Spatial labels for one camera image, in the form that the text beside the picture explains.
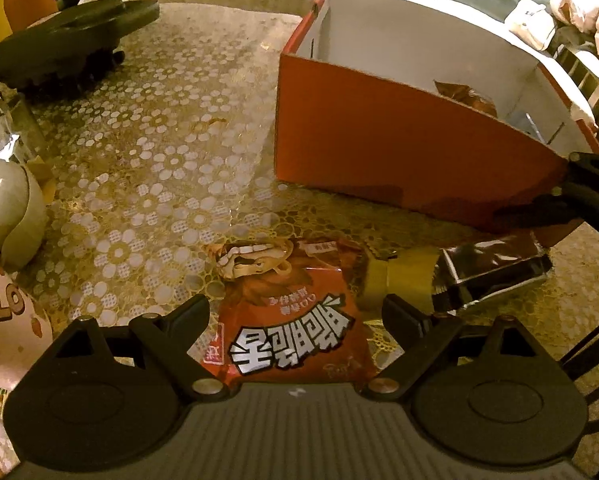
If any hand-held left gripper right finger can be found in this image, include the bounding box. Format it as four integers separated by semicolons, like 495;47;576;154
364;294;545;402

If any white and green cup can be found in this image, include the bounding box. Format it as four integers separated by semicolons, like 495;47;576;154
0;159;48;272

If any white cloth bag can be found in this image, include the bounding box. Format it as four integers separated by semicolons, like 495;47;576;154
503;0;561;52

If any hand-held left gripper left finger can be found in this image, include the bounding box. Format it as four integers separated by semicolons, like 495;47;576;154
54;294;227;402

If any yellow snack packet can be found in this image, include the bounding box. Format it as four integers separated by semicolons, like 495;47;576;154
363;249;441;312

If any red cardboard box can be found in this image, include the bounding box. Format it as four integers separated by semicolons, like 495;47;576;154
273;0;599;235

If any brown snack packet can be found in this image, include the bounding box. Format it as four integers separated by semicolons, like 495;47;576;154
433;80;498;117

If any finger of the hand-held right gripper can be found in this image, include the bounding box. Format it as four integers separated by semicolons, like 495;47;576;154
494;152;599;241

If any red snack packet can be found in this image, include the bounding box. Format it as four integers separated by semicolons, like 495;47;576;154
188;236;381;392

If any floral lace tablecloth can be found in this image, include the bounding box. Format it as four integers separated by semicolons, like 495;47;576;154
0;0;599;461

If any long dark foil snack packet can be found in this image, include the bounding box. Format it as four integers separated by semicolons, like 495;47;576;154
431;231;553;317

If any glass jar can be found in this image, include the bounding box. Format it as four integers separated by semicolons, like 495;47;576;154
0;92;46;171

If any pink clothes pile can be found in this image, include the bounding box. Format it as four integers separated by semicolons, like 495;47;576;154
548;0;599;78

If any wooden chair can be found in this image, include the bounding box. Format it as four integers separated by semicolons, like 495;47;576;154
554;45;599;141

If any black round appliance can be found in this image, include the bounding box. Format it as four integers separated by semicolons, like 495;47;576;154
0;0;161;97

